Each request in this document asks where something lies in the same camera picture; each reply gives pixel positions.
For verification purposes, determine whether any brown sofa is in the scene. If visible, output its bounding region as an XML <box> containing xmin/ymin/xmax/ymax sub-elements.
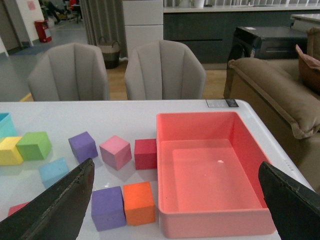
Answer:
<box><xmin>224</xmin><ymin>57</ymin><xmax>320</xmax><ymax>192</ymax></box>

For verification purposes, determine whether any woven basket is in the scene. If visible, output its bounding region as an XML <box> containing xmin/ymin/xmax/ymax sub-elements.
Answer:
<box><xmin>97</xmin><ymin>36</ymin><xmax>120</xmax><ymax>69</ymax></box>

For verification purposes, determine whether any green foam block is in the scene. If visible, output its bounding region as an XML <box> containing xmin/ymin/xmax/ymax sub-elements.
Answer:
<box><xmin>16</xmin><ymin>131</ymin><xmax>52</xmax><ymax>161</ymax></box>

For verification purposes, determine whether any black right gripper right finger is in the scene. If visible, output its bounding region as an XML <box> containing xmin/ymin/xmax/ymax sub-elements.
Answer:
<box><xmin>258</xmin><ymin>161</ymin><xmax>320</xmax><ymax>240</ymax></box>

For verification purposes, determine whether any purple foam block far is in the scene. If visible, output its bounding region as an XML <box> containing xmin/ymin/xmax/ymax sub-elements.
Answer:
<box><xmin>68</xmin><ymin>131</ymin><xmax>99</xmax><ymax>164</ymax></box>

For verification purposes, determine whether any pink plastic bin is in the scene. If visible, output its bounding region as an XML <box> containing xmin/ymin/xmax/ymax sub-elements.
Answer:
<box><xmin>156</xmin><ymin>111</ymin><xmax>276</xmax><ymax>239</ymax></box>

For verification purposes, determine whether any pink foam block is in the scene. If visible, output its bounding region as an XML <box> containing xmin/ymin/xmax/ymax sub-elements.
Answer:
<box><xmin>99</xmin><ymin>135</ymin><xmax>132</xmax><ymax>171</ymax></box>

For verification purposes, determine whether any dark counter cabinet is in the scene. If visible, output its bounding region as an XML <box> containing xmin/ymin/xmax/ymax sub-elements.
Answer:
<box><xmin>163</xmin><ymin>3</ymin><xmax>320</xmax><ymax>64</ymax></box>

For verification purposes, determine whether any grey chair left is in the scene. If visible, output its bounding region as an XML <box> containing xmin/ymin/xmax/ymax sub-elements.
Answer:
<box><xmin>27</xmin><ymin>42</ymin><xmax>110</xmax><ymax>102</ymax></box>

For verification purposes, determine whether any teal plastic bin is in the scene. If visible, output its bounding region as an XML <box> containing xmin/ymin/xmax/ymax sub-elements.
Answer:
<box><xmin>0</xmin><ymin>112</ymin><xmax>17</xmax><ymax>138</ymax></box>

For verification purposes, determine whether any grey chair right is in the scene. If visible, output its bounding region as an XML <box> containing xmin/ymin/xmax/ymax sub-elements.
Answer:
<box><xmin>124</xmin><ymin>40</ymin><xmax>207</xmax><ymax>100</ymax></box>

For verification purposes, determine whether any orange foam block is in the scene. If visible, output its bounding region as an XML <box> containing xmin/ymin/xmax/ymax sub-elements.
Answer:
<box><xmin>123</xmin><ymin>181</ymin><xmax>156</xmax><ymax>226</ymax></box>

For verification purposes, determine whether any grey chair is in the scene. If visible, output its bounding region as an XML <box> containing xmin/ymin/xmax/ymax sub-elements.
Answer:
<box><xmin>27</xmin><ymin>42</ymin><xmax>110</xmax><ymax>102</ymax></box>
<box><xmin>124</xmin><ymin>40</ymin><xmax>207</xmax><ymax>100</ymax></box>

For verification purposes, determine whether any yellow foam block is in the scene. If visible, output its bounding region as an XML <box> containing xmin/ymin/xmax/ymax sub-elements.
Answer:
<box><xmin>0</xmin><ymin>136</ymin><xmax>24</xmax><ymax>166</ymax></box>

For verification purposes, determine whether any white cabinet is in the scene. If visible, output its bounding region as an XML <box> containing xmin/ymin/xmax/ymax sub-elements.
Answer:
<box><xmin>122</xmin><ymin>0</ymin><xmax>164</xmax><ymax>56</ymax></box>

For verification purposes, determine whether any purple foam block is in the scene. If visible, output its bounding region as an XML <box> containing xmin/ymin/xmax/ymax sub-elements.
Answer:
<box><xmin>91</xmin><ymin>186</ymin><xmax>127</xmax><ymax>232</ymax></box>
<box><xmin>68</xmin><ymin>131</ymin><xmax>99</xmax><ymax>164</ymax></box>

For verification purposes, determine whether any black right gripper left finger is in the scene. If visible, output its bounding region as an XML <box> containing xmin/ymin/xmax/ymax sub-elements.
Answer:
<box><xmin>0</xmin><ymin>158</ymin><xmax>95</xmax><ymax>240</ymax></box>

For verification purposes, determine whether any purple foam block near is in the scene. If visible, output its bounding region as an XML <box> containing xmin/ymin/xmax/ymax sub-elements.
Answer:
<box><xmin>91</xmin><ymin>186</ymin><xmax>127</xmax><ymax>232</ymax></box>

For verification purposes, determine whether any black washing machine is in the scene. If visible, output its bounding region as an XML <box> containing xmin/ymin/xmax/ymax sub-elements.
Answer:
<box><xmin>223</xmin><ymin>26</ymin><xmax>308</xmax><ymax>99</ymax></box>

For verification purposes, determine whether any red foam block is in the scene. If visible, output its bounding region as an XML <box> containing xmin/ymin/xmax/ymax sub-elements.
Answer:
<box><xmin>134</xmin><ymin>138</ymin><xmax>157</xmax><ymax>170</ymax></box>

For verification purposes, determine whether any light blue foam block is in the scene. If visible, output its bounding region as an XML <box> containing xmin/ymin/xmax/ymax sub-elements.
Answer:
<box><xmin>38</xmin><ymin>157</ymin><xmax>70</xmax><ymax>189</ymax></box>

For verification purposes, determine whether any table label sticker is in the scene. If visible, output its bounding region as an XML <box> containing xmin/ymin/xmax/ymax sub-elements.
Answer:
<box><xmin>206</xmin><ymin>99</ymin><xmax>239</xmax><ymax>108</ymax></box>

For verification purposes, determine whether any red foam block left edge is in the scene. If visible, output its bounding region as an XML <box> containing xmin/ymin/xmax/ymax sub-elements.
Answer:
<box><xmin>7</xmin><ymin>202</ymin><xmax>29</xmax><ymax>217</ymax></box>

